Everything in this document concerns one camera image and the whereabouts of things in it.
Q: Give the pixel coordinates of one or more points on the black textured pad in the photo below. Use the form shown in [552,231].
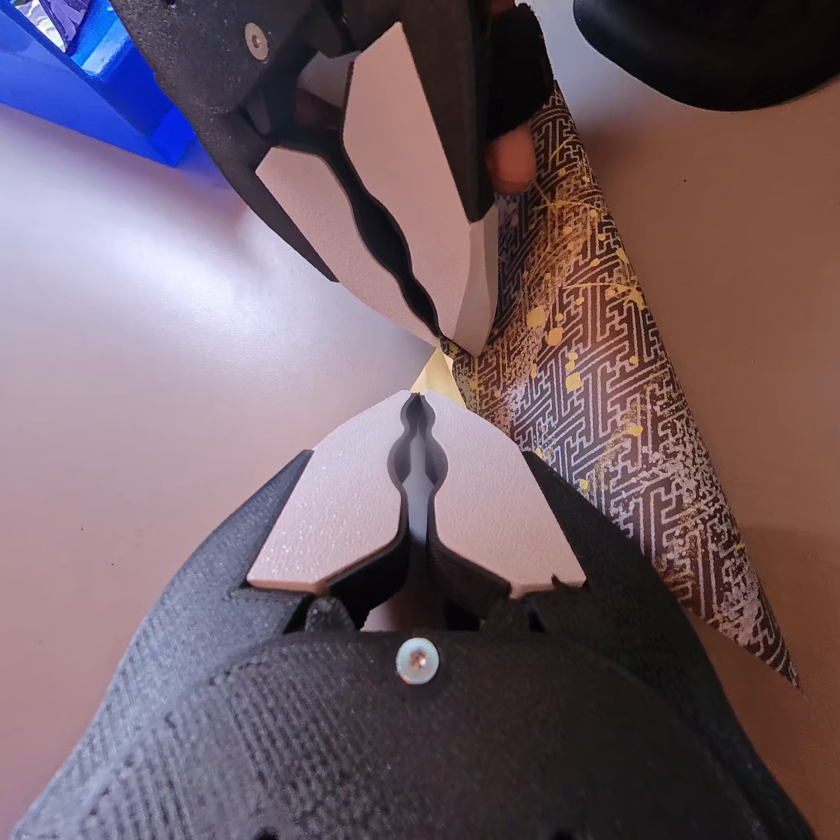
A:
[722,46]

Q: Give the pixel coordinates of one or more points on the purple crane patterned paper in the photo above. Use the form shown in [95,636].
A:
[46,20]

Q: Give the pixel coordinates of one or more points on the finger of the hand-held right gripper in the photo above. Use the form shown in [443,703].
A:
[322,210]
[420,171]

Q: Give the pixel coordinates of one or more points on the yellow backed black patterned paper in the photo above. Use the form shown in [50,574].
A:
[604,394]

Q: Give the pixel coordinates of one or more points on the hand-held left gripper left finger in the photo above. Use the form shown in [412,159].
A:
[328,512]

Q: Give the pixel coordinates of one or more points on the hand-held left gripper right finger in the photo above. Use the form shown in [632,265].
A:
[505,512]

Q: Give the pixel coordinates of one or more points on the person's right hand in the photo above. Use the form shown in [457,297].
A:
[512,158]

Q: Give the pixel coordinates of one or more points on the blue plastic bin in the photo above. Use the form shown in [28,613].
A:
[79,92]

